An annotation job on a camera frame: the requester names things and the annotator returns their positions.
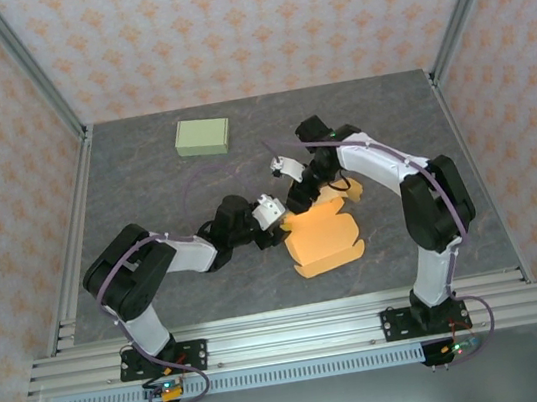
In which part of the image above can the orange paper box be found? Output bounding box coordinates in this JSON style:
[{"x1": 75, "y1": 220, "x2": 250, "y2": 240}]
[{"x1": 274, "y1": 176, "x2": 377, "y2": 282}]

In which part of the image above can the green paper box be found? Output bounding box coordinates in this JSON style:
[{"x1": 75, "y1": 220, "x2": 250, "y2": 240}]
[{"x1": 170, "y1": 113, "x2": 235, "y2": 163}]

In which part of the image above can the aluminium extrusion cross beam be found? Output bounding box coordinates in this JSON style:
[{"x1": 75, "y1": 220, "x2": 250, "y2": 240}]
[{"x1": 19, "y1": 264, "x2": 537, "y2": 400}]

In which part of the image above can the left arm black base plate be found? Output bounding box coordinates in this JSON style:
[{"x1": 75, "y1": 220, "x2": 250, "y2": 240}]
[{"x1": 116, "y1": 338, "x2": 212, "y2": 384}]

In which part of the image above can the slotted grey cable duct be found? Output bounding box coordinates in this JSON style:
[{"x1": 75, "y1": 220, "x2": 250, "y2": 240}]
[{"x1": 49, "y1": 342, "x2": 428, "y2": 402}]

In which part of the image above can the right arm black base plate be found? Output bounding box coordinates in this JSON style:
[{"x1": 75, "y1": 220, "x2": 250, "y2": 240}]
[{"x1": 379, "y1": 296, "x2": 474, "y2": 344}]

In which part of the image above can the aluminium side rail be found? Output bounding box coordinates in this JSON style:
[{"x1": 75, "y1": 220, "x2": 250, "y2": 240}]
[
  {"x1": 425, "y1": 59, "x2": 534, "y2": 295},
  {"x1": 13, "y1": 124, "x2": 127, "y2": 357}
]

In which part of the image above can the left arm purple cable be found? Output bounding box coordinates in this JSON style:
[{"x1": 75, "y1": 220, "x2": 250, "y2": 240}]
[{"x1": 77, "y1": 160, "x2": 278, "y2": 402}]

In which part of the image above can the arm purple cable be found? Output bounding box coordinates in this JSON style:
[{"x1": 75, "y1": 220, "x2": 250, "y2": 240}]
[
  {"x1": 77, "y1": 160, "x2": 278, "y2": 402},
  {"x1": 262, "y1": 109, "x2": 504, "y2": 389}
]

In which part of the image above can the aluminium frame post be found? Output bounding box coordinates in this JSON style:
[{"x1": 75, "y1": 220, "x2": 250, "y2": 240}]
[
  {"x1": 0, "y1": 0, "x2": 91, "y2": 154},
  {"x1": 417, "y1": 0, "x2": 531, "y2": 87}
]

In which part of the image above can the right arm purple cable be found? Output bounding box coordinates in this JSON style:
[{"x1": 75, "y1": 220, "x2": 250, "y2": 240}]
[{"x1": 262, "y1": 109, "x2": 504, "y2": 389}]

